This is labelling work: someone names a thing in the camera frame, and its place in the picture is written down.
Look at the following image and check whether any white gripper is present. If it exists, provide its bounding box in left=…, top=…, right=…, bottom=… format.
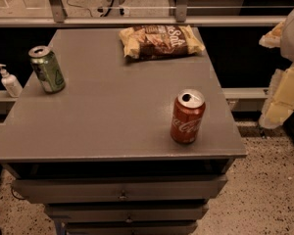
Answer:
left=259, top=9, right=294, bottom=129

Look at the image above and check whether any red coke can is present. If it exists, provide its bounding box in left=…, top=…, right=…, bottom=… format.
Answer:
left=171, top=89, right=206, bottom=144

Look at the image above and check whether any green soda can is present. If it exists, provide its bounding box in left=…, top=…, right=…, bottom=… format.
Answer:
left=28, top=45, right=66, bottom=93

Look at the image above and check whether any brown chip bag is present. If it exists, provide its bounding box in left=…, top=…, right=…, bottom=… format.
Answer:
left=119, top=24, right=205, bottom=60

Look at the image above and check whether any top grey drawer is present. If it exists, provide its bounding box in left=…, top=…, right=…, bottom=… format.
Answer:
left=12, top=175, right=227, bottom=204

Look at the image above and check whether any grey drawer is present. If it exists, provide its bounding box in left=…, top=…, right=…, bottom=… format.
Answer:
left=12, top=175, right=227, bottom=204
left=45, top=202, right=208, bottom=223
left=66, top=221, right=197, bottom=235

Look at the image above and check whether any grey drawer cabinet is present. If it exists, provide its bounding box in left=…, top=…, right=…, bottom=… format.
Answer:
left=0, top=27, right=248, bottom=235

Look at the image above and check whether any bottom grey drawer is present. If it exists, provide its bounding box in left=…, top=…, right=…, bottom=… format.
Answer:
left=66, top=221, right=197, bottom=235

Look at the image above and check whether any middle grey drawer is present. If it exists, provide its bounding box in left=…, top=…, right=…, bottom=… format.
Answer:
left=45, top=202, right=208, bottom=223

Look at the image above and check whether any white pump dispenser bottle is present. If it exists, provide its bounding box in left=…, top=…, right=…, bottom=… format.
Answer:
left=0, top=64, right=23, bottom=98

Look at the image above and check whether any metal railing frame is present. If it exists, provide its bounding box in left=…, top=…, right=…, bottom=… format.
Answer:
left=0, top=0, right=294, bottom=27

